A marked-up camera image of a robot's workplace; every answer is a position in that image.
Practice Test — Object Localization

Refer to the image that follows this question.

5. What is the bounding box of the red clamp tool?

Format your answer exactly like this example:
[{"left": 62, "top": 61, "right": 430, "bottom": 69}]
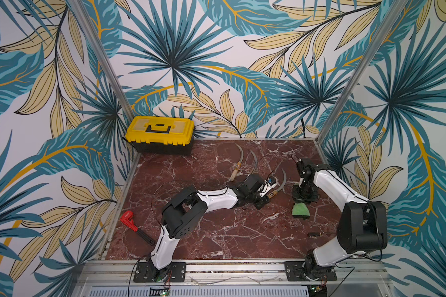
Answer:
[{"left": 120, "top": 210, "right": 156, "bottom": 246}]

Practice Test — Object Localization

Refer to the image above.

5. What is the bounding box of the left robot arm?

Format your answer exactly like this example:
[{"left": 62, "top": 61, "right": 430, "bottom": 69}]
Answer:
[{"left": 149, "top": 174, "right": 277, "bottom": 271}]

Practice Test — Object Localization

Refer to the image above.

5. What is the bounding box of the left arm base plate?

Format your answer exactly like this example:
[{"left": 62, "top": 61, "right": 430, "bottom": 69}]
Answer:
[{"left": 133, "top": 261, "right": 187, "bottom": 283}]

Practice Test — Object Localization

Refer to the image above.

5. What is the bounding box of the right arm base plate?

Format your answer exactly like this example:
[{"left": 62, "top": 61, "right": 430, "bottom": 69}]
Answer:
[{"left": 284, "top": 261, "right": 337, "bottom": 282}]

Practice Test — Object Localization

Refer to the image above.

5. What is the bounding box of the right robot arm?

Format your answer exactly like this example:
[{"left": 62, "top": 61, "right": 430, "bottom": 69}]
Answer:
[{"left": 292, "top": 159, "right": 388, "bottom": 269}]

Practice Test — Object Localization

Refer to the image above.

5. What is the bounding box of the yellow black toolbox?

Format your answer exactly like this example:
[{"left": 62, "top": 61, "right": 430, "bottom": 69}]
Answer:
[{"left": 125, "top": 116, "right": 195, "bottom": 155}]

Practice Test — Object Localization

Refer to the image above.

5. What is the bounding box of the sickle labelled handle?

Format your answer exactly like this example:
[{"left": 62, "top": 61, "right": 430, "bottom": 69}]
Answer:
[{"left": 229, "top": 144, "right": 244, "bottom": 182}]

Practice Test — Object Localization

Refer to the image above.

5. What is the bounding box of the aluminium front rail frame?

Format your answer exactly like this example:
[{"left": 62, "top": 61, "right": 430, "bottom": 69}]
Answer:
[{"left": 72, "top": 259, "right": 395, "bottom": 297}]

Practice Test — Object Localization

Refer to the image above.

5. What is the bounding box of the green rag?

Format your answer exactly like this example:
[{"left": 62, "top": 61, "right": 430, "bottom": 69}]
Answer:
[{"left": 292, "top": 203, "right": 310, "bottom": 220}]

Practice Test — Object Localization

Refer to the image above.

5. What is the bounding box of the small dark object on table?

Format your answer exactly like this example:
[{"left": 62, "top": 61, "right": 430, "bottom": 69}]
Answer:
[{"left": 307, "top": 232, "right": 321, "bottom": 238}]

